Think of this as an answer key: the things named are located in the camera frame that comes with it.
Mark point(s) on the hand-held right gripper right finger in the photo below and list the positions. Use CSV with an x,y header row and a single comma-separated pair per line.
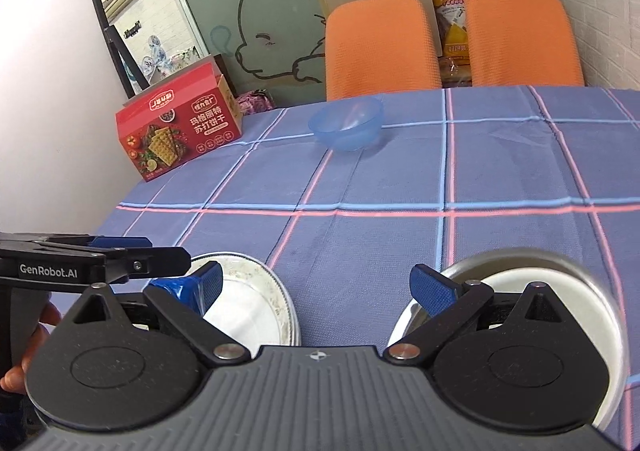
x,y
432,291

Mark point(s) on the plaid blue tablecloth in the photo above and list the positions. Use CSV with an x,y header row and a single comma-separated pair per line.
x,y
375,211

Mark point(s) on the purple floral cloth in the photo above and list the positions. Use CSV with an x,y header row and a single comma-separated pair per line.
x,y
255,102

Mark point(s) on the clear bread packet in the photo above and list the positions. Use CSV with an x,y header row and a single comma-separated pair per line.
x,y
455,71

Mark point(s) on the red cracker box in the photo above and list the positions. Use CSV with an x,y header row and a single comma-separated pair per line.
x,y
175,136

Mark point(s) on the large white floral-rim plate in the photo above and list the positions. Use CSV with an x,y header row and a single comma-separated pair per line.
x,y
270,281

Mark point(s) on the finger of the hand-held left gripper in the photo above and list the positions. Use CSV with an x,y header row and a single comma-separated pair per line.
x,y
150,263
120,242

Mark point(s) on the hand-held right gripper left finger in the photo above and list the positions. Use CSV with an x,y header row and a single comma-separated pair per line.
x,y
195,288

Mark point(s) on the white bowl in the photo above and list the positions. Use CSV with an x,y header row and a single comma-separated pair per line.
x,y
575,306

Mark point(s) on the white board black frame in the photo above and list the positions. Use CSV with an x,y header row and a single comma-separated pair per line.
x,y
45,81

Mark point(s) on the orange chair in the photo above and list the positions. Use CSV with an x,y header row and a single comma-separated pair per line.
x,y
520,36
380,51

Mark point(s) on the yellow snack bag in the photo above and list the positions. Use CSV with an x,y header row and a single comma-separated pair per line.
x,y
452,31

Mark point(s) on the blue white floral decoration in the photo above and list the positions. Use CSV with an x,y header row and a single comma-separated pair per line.
x,y
152,53

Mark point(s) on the blue plastic bowl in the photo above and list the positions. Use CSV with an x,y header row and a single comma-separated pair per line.
x,y
345,131

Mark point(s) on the stainless steel bowl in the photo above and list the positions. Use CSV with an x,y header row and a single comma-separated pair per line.
x,y
525,258

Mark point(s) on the person's left hand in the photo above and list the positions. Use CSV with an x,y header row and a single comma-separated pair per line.
x,y
50,317

